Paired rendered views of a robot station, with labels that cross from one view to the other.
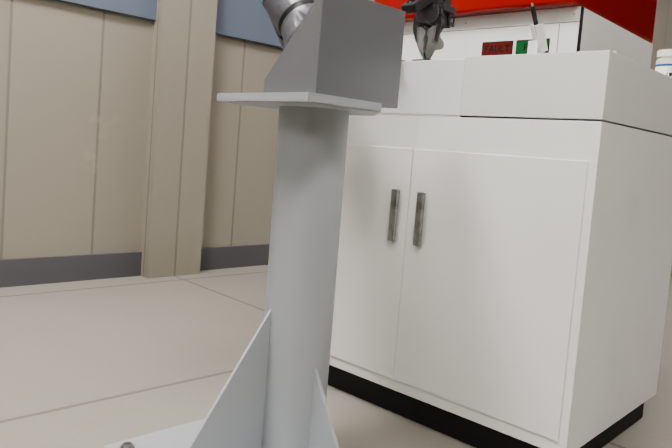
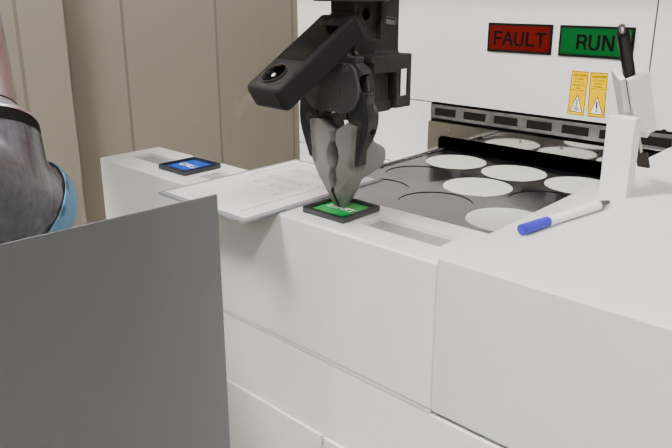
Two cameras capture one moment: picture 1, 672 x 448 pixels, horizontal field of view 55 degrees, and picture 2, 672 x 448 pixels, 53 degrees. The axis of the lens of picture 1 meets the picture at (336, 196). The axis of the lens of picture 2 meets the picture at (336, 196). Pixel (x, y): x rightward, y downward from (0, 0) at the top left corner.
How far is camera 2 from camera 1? 1.20 m
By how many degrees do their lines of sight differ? 12
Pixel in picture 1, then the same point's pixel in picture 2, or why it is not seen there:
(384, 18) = (124, 262)
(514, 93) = (594, 424)
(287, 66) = not seen: outside the picture
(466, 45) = (457, 25)
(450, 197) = not seen: outside the picture
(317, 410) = not seen: outside the picture
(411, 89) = (305, 292)
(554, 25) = not seen: outside the picture
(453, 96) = (409, 354)
